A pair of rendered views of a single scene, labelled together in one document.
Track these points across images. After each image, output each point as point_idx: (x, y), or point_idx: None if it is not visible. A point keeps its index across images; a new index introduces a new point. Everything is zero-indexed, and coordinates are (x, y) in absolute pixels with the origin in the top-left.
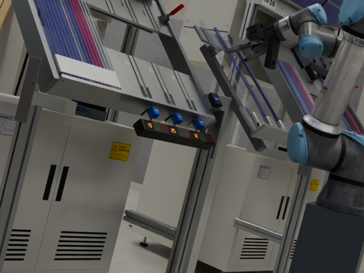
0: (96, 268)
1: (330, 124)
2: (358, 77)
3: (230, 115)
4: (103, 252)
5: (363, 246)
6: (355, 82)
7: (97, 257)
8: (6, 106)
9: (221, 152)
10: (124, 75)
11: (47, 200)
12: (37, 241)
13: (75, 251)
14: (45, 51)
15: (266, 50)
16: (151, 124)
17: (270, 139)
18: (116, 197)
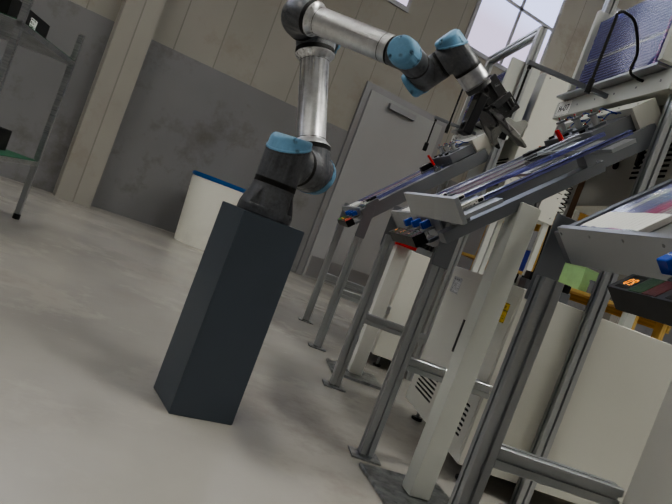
0: (453, 445)
1: None
2: (299, 88)
3: (507, 223)
4: (461, 428)
5: (227, 241)
6: (298, 93)
7: (457, 431)
8: (461, 272)
9: (488, 276)
10: None
11: (453, 351)
12: (438, 389)
13: None
14: None
15: (490, 116)
16: (397, 229)
17: (428, 214)
18: (486, 365)
